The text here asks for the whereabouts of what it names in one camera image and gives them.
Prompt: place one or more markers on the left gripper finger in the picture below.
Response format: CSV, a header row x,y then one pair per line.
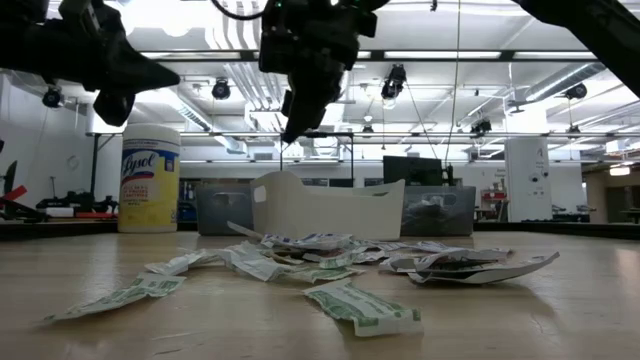
x,y
150,75
114,107

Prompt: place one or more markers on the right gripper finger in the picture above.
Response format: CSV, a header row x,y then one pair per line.
x,y
287,104
312,107

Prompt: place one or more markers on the white plastic bin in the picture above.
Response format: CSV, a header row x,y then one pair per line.
x,y
325,215

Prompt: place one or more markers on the blue stripe bandage packet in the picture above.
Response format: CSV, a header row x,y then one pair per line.
x,y
310,241

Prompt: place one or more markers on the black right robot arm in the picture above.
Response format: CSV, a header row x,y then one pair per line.
x,y
600,35

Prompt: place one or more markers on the black vertical pole stand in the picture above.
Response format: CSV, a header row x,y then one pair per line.
x,y
94,165

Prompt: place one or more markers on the black ceiling spotlight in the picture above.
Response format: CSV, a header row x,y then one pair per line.
x,y
51,97
576,91
221,90

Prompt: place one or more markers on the black overhead light bar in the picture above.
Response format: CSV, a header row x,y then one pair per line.
x,y
246,56

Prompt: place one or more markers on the yellow Lysol wipes canister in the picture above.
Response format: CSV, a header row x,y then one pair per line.
x,y
150,200

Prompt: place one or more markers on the black bench equipment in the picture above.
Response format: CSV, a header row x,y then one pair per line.
x,y
75,201

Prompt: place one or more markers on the black computer monitor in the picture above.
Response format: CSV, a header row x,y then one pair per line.
x,y
412,172

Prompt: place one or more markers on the blue storage rack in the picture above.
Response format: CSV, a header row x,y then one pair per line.
x,y
189,210

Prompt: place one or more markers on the black stand with red part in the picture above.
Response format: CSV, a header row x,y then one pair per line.
x,y
10,200

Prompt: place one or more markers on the black three-compartment tray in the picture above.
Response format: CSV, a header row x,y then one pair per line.
x,y
440,220

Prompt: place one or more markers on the red tool shelf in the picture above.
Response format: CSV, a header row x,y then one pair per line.
x,y
492,196

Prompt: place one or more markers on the red label large white packet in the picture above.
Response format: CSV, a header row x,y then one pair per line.
x,y
490,272

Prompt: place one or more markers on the black background rig frame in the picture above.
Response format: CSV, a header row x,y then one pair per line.
x,y
317,135

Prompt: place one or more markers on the silver ceiling air duct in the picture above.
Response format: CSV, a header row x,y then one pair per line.
x,y
345,85

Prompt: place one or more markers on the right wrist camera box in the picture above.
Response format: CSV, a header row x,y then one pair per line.
x,y
275,50

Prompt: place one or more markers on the glowing wall lamp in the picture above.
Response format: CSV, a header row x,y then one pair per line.
x,y
620,171

